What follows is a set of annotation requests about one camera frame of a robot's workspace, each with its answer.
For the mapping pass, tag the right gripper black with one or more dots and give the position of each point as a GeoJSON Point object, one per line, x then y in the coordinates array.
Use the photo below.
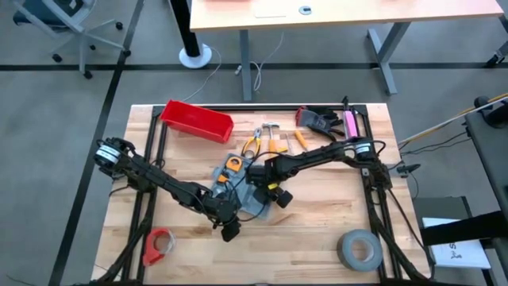
{"type": "Point", "coordinates": [264, 175]}

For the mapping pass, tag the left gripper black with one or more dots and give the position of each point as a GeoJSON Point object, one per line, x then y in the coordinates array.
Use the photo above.
{"type": "Point", "coordinates": [222, 210]}

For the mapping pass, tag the grey plastic tool case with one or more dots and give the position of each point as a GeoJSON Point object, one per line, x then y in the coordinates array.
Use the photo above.
{"type": "Point", "coordinates": [250, 206]}

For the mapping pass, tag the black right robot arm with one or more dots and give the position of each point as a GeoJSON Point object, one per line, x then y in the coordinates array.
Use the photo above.
{"type": "Point", "coordinates": [317, 155]}

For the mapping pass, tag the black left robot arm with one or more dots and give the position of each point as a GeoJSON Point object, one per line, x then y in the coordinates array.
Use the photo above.
{"type": "Point", "coordinates": [158, 180]}

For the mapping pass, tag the yellow tag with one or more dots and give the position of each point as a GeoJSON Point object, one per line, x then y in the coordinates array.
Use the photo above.
{"type": "Point", "coordinates": [273, 186]}

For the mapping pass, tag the orange tape measure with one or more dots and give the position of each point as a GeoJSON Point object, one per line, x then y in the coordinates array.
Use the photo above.
{"type": "Point", "coordinates": [234, 164]}

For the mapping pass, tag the black work glove red cuff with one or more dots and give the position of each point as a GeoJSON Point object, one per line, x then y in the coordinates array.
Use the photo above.
{"type": "Point", "coordinates": [313, 119]}

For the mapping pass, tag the red tape dispenser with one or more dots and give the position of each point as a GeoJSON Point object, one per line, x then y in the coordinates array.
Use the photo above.
{"type": "Point", "coordinates": [151, 246]}

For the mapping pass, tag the red plastic bin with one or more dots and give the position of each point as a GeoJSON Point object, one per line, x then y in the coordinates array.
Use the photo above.
{"type": "Point", "coordinates": [194, 121]}

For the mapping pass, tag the pink stapler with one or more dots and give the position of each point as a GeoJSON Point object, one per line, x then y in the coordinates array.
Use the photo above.
{"type": "Point", "coordinates": [351, 123]}

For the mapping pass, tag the pole with white round base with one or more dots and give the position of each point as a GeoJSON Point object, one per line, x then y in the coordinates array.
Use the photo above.
{"type": "Point", "coordinates": [195, 57]}

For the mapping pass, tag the grey desk grommet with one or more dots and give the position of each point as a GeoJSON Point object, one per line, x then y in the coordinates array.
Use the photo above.
{"type": "Point", "coordinates": [305, 10]}

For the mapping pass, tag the white yellow rod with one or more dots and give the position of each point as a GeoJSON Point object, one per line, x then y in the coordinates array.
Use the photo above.
{"type": "Point", "coordinates": [436, 126]}

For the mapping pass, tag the wooden desk grey legs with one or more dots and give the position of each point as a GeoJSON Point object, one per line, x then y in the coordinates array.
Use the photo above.
{"type": "Point", "coordinates": [357, 12]}

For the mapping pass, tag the black beam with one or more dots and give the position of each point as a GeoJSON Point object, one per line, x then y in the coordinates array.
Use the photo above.
{"type": "Point", "coordinates": [456, 232]}

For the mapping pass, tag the white paper sheet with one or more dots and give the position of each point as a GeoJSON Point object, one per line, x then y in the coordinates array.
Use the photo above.
{"type": "Point", "coordinates": [460, 254]}

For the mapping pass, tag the black cart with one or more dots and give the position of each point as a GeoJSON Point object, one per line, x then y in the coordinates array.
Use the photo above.
{"type": "Point", "coordinates": [492, 167]}

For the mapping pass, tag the grey office chair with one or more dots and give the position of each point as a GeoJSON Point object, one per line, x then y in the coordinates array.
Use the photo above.
{"type": "Point", "coordinates": [75, 24]}

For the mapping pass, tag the black aluminium table frame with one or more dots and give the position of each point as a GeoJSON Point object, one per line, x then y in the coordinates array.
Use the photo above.
{"type": "Point", "coordinates": [270, 108]}

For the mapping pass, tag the small black post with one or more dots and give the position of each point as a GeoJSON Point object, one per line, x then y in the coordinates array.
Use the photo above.
{"type": "Point", "coordinates": [345, 104]}

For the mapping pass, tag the grey duct tape roll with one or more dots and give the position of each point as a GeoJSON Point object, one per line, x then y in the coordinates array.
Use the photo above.
{"type": "Point", "coordinates": [347, 254]}

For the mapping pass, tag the black clamp bracket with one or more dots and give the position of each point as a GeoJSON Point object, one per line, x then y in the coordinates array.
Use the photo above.
{"type": "Point", "coordinates": [409, 168]}

